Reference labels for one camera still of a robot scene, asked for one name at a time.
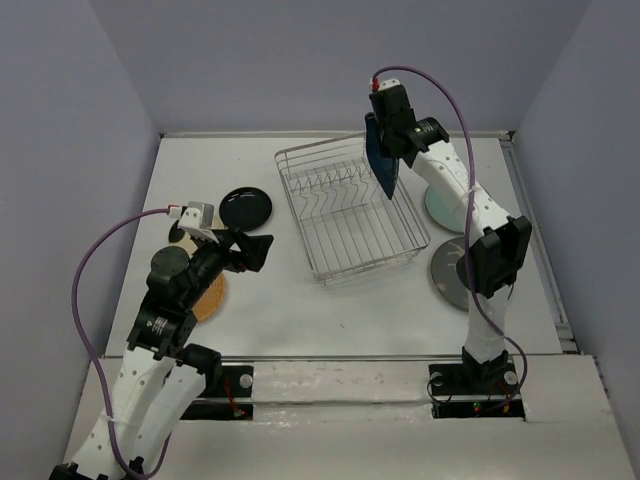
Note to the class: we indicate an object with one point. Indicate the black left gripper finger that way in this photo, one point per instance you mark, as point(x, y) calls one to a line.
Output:
point(235, 256)
point(251, 252)

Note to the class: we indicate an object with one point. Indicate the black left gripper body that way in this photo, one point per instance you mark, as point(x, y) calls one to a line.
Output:
point(210, 260)

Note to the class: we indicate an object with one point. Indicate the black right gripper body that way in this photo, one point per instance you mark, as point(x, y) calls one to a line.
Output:
point(384, 138)

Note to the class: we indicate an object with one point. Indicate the dark blue patterned plate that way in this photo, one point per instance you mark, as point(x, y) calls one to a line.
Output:
point(385, 169)

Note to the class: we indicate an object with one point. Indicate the teal flower plate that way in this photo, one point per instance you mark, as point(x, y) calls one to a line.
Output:
point(439, 213)

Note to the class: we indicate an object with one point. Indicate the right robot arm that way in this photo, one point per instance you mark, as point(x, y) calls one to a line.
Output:
point(495, 242)

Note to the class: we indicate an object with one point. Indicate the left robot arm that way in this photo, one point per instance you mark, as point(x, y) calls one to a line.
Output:
point(162, 373)

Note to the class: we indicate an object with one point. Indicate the cream plate with black mark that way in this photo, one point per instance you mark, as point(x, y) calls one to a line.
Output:
point(180, 238)

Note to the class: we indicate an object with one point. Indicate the black round plate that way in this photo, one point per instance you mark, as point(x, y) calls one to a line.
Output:
point(246, 209)

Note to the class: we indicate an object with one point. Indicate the round bamboo wooden plate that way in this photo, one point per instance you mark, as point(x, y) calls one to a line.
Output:
point(212, 300)

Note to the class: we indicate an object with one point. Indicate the grey deer plate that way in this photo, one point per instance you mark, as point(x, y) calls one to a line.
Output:
point(444, 276)

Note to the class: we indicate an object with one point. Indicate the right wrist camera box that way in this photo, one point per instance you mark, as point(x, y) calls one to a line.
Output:
point(379, 85)

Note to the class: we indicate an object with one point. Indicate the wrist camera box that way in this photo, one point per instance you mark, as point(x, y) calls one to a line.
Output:
point(197, 220)
point(379, 85)

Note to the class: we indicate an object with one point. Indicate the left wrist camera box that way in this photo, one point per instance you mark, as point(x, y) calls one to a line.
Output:
point(197, 220)

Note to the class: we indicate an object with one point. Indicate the steel wire dish rack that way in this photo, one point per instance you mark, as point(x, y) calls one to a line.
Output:
point(345, 220)

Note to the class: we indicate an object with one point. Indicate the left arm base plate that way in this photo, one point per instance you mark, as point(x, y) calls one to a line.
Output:
point(229, 399)

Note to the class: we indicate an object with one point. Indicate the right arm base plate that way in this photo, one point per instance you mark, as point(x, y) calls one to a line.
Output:
point(455, 395)

